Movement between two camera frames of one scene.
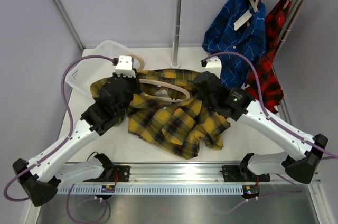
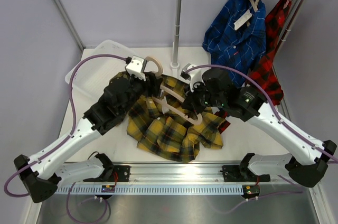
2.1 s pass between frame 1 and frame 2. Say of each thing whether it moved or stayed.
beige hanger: moved
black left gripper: moved
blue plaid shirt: stayed
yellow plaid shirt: moved
